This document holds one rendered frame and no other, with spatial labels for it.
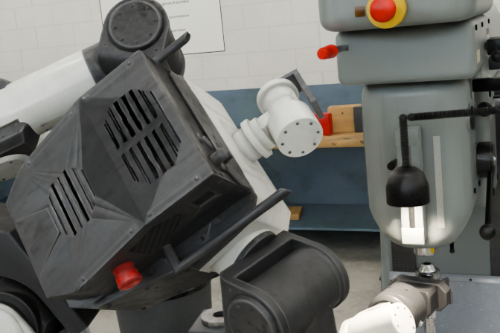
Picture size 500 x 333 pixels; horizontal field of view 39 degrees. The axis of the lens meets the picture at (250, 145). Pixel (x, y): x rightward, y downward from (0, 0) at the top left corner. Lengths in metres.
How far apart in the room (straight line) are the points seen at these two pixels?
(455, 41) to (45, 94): 0.67
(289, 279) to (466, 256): 1.00
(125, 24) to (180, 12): 5.24
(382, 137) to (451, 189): 0.15
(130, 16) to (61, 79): 0.14
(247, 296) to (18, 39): 6.52
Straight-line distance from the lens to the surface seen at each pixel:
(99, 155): 0.89
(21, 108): 1.11
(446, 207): 1.34
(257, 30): 6.00
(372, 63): 1.28
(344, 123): 5.32
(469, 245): 1.84
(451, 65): 1.25
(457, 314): 1.86
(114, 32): 1.05
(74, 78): 1.09
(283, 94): 1.02
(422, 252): 1.44
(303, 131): 0.97
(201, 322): 1.62
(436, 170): 1.32
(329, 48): 1.17
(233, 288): 0.89
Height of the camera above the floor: 1.76
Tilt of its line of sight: 10 degrees down
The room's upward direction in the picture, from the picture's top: 6 degrees counter-clockwise
